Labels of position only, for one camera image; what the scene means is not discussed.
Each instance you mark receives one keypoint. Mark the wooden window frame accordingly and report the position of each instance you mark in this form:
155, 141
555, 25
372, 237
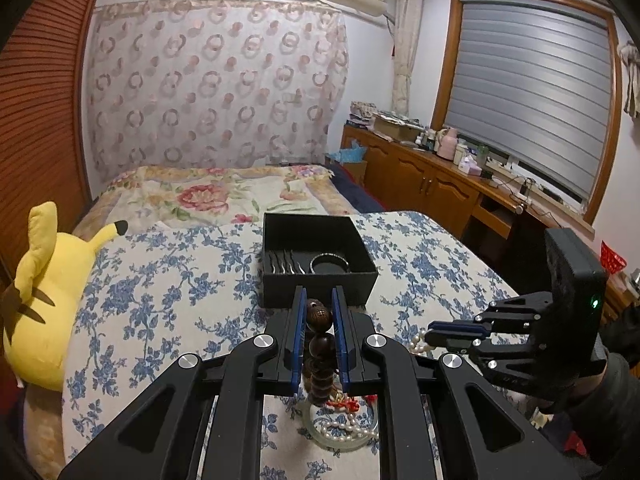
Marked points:
442, 60

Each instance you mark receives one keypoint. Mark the red bead ornament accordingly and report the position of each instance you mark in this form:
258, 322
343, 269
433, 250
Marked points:
345, 403

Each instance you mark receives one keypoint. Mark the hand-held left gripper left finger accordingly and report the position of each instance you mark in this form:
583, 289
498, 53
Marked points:
299, 330

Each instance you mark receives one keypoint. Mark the pink thermos jug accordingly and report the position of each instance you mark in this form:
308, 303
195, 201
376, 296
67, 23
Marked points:
445, 145

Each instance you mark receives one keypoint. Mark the cardboard box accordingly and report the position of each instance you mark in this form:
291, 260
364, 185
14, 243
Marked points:
397, 130

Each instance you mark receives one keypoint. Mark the dark blue blanket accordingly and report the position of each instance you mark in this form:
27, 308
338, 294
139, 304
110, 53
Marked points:
357, 192

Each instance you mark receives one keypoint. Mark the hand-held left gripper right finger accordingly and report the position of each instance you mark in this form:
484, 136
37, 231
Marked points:
340, 330

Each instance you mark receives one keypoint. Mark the blue paper bag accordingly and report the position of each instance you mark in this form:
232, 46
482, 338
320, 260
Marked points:
354, 157

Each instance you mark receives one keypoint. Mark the yellow plush toy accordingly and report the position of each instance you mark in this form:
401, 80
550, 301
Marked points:
45, 305

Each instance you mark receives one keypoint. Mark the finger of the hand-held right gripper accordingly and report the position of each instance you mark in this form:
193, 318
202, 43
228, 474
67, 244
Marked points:
457, 327
450, 342

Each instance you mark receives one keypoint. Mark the pink floral quilt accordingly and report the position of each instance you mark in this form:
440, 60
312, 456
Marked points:
200, 197

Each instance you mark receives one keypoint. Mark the red patterned bag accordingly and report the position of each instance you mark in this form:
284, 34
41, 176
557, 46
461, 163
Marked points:
612, 257

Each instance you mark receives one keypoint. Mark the pink tissue box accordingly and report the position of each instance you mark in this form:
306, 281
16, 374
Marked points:
468, 166

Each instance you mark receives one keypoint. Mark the wooden cabinet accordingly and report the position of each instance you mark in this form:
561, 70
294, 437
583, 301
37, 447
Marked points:
430, 180

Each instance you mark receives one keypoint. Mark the person's right forearm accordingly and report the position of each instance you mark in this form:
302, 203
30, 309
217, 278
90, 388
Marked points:
612, 410

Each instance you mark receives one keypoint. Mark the white lace curtain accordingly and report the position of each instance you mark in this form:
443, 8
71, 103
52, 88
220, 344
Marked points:
407, 50

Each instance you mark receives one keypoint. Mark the brown slatted wardrobe door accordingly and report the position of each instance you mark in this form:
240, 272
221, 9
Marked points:
40, 110

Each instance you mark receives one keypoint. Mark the hanging beige cloth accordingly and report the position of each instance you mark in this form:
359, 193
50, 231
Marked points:
631, 75

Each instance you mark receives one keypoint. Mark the grey window blind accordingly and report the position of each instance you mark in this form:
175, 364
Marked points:
530, 90

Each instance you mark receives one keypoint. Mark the pale green jade bangle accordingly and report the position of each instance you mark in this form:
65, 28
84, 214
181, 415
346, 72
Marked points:
312, 431

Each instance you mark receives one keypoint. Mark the blue floral bedsheet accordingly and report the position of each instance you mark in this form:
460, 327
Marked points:
175, 285

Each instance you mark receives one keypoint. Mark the black jewelry box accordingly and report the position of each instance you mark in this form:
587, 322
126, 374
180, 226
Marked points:
310, 232

